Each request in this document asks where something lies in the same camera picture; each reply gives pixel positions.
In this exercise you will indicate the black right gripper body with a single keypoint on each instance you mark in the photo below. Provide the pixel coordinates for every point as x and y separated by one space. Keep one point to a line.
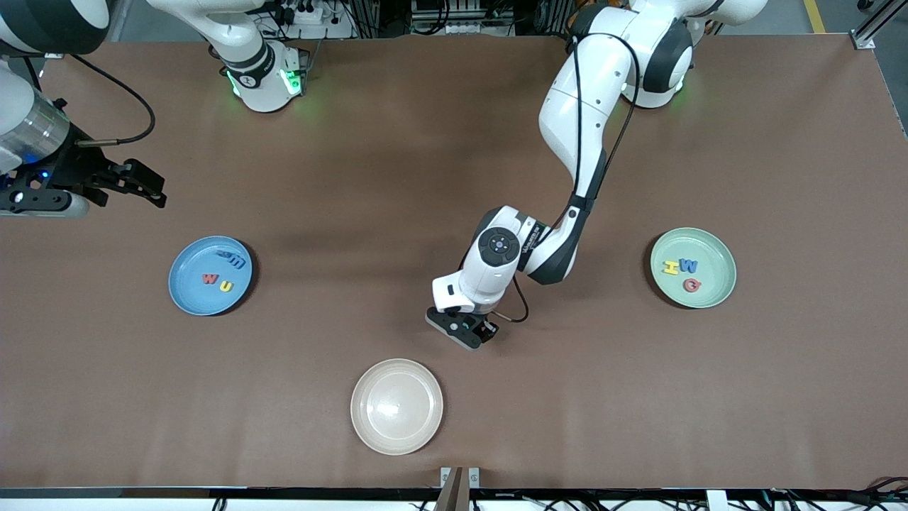
73 169

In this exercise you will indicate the blue foam letter a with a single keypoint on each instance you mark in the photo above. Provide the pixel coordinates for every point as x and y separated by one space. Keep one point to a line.
225 253

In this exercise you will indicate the red foam letter w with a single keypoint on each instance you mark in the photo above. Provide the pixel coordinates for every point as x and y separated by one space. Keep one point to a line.
210 279

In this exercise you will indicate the blue foam lowercase m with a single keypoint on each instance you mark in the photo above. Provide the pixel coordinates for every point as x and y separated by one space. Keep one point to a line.
237 263

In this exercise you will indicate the yellow foam letter H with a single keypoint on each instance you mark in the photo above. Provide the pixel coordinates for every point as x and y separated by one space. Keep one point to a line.
670 267

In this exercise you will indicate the red foam letter Q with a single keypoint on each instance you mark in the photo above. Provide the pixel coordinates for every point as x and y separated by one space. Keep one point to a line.
687 286

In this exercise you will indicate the blue foam capital M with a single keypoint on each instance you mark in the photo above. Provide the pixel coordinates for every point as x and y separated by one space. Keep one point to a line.
688 267

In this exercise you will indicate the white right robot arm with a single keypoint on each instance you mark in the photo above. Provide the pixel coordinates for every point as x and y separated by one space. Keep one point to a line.
241 35

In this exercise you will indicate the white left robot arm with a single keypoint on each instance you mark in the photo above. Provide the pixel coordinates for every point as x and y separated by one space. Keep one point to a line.
567 106

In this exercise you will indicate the beige round plate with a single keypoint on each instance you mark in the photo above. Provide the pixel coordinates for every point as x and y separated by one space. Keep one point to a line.
397 408

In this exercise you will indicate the blue round plate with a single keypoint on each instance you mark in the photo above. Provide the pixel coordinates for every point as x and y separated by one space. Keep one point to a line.
191 298

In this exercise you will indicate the green round plate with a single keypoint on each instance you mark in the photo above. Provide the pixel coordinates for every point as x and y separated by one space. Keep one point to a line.
709 245

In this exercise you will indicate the black table edge bar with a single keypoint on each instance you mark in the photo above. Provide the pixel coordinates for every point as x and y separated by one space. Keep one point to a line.
213 492

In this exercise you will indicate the white power strip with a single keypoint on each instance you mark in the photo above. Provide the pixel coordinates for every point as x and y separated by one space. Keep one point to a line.
454 28

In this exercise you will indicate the grey bracket with post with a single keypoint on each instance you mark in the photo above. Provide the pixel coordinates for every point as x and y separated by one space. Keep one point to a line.
460 490

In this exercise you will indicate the aluminium frame profile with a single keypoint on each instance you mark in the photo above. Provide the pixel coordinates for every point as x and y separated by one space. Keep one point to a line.
879 21

